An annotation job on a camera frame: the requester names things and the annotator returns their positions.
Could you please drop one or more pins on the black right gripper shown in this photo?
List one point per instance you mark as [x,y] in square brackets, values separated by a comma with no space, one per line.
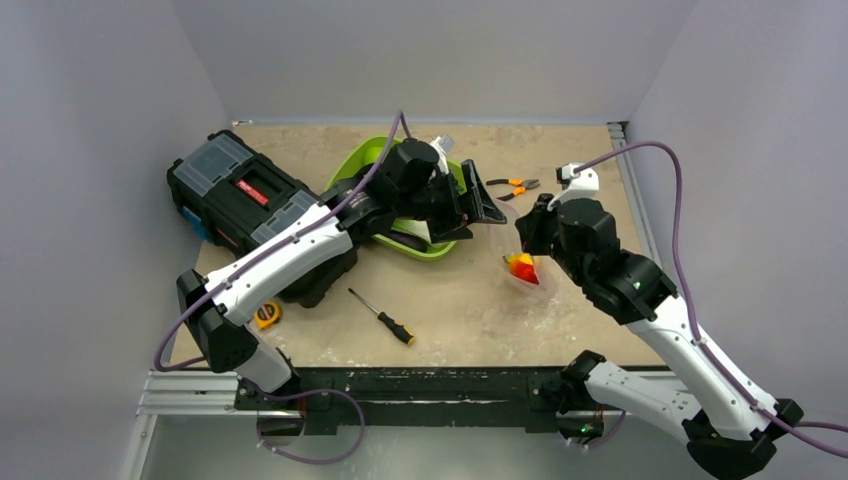
[534,229]

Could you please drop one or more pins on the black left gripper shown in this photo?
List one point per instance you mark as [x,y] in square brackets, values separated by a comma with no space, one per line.
[452,225]

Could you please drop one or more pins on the yellow pear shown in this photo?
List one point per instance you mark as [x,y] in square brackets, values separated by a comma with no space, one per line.
[520,258]

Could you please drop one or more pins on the clear zip top bag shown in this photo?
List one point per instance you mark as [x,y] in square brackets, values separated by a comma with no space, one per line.
[504,240]

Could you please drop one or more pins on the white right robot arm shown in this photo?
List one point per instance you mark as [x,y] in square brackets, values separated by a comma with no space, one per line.
[727,423]

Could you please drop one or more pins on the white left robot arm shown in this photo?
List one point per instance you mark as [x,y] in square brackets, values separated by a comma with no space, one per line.
[218,320]

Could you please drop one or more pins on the green bok choy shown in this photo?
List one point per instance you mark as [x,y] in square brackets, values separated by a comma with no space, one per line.
[413,227]

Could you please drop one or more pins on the purple eggplant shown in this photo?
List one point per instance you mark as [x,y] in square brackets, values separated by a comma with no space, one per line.
[410,242]

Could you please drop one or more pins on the orange black pliers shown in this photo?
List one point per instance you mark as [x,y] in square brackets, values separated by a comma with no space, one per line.
[519,186]

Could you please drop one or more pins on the green plastic tray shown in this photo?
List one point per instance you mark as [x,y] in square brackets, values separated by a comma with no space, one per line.
[365,154]

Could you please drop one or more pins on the black yellow screwdriver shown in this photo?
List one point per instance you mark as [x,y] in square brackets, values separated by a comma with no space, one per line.
[398,330]

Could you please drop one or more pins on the yellow tape measure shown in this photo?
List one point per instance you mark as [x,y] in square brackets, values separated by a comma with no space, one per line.
[268,315]

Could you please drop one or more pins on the black toolbox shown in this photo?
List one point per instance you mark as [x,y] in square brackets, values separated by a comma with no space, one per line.
[237,198]

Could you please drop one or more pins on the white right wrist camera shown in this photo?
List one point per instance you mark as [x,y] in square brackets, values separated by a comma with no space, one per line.
[576,181]

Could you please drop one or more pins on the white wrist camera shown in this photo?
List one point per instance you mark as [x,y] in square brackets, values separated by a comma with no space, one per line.
[576,181]
[443,144]

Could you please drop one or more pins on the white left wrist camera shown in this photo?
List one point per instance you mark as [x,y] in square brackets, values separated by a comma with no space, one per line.
[443,144]

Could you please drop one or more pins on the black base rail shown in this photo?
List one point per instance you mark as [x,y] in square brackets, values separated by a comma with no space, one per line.
[534,399]

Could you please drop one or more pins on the aluminium frame rail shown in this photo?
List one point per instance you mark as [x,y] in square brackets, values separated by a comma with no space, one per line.
[188,393]

